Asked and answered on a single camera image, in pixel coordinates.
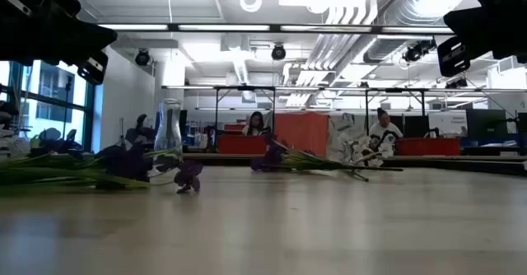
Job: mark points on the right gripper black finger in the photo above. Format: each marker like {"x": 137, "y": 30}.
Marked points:
{"x": 453, "y": 57}

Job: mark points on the black ceiling camera cluster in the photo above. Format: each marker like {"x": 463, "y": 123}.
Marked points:
{"x": 413, "y": 53}

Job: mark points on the white patterned hanging cloth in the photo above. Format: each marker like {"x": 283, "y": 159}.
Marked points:
{"x": 341, "y": 131}

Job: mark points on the black background robot arm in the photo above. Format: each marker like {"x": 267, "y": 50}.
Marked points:
{"x": 142, "y": 133}

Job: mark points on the silver ventilation duct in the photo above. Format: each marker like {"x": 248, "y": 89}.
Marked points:
{"x": 395, "y": 15}

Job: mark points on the large black monitor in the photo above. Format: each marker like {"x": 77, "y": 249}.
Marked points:
{"x": 486, "y": 123}

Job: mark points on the clear glass vase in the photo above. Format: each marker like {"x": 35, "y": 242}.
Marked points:
{"x": 168, "y": 131}

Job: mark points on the blue background table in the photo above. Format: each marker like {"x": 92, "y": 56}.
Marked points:
{"x": 490, "y": 142}

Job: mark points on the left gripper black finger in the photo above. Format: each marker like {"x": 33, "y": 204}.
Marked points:
{"x": 94, "y": 68}

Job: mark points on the white sign board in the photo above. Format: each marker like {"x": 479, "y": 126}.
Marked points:
{"x": 449, "y": 122}

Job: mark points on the large red plastic bin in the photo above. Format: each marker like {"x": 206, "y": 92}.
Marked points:
{"x": 428, "y": 147}
{"x": 241, "y": 145}

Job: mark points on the orange hanging cloth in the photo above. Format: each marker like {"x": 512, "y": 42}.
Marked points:
{"x": 302, "y": 129}

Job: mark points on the person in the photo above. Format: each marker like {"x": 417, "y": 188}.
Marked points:
{"x": 256, "y": 124}
{"x": 385, "y": 131}

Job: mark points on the black ceiling light rail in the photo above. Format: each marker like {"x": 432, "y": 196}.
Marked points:
{"x": 276, "y": 28}

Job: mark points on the small red bin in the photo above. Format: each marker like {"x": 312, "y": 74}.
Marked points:
{"x": 234, "y": 127}

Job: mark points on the small black tripod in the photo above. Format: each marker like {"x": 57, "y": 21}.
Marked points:
{"x": 122, "y": 133}

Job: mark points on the black metal rig frame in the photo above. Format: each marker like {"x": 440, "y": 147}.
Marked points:
{"x": 217, "y": 114}
{"x": 367, "y": 110}

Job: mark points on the white artificial flower spray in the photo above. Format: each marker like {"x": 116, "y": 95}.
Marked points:
{"x": 362, "y": 149}

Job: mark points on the tall black stand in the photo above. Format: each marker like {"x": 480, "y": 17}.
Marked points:
{"x": 67, "y": 102}

